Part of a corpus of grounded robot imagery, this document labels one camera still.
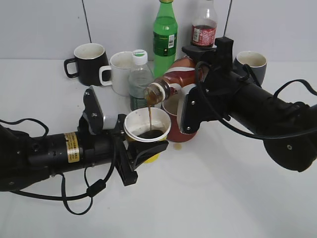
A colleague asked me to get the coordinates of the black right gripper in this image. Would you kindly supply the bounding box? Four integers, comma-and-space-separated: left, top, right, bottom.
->
182, 37, 239, 123

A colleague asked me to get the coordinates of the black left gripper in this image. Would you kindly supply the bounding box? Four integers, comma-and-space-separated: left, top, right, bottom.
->
78, 114, 168, 186

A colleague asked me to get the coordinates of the brown Nescafe coffee bottle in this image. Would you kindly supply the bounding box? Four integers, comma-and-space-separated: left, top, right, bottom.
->
144, 56, 196, 108

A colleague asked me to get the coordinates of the yellow paper cup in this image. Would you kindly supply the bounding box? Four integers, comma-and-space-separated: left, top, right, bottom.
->
123, 107, 172, 164

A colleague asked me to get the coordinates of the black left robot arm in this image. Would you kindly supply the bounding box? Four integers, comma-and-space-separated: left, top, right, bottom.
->
0, 114, 168, 192

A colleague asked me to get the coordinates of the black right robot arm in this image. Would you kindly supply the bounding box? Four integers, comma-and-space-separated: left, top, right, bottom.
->
177, 37, 317, 172

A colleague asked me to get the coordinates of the cola bottle red label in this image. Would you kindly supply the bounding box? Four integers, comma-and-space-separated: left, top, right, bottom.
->
191, 0, 217, 48

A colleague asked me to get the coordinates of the green soda bottle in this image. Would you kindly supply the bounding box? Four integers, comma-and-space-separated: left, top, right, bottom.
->
153, 0, 178, 78

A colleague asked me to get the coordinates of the red ceramic mug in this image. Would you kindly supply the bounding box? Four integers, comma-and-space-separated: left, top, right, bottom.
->
161, 95, 196, 143

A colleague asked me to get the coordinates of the dark grey ceramic mug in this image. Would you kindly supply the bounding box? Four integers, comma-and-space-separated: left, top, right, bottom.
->
233, 51, 267, 85

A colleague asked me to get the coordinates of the clear water bottle white cap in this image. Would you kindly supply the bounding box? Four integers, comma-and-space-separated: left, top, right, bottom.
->
128, 50, 154, 111

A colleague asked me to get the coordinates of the white ceramic mug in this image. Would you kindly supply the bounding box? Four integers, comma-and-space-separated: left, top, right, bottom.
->
99, 51, 133, 97

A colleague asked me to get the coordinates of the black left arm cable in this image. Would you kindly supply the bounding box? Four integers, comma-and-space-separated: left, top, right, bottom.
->
0, 118, 117, 215

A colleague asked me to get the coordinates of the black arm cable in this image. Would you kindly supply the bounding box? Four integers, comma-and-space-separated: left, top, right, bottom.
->
0, 118, 117, 215
195, 60, 317, 140

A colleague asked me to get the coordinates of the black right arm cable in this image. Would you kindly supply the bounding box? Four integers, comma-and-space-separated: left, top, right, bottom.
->
195, 60, 317, 140

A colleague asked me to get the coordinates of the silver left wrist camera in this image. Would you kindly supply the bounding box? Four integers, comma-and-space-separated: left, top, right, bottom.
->
83, 86, 118, 134

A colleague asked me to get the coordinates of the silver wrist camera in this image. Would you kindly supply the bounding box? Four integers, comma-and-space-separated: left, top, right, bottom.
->
83, 86, 118, 134
177, 84, 201, 134

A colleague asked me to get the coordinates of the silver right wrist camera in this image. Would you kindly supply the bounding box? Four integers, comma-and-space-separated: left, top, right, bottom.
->
177, 84, 201, 134

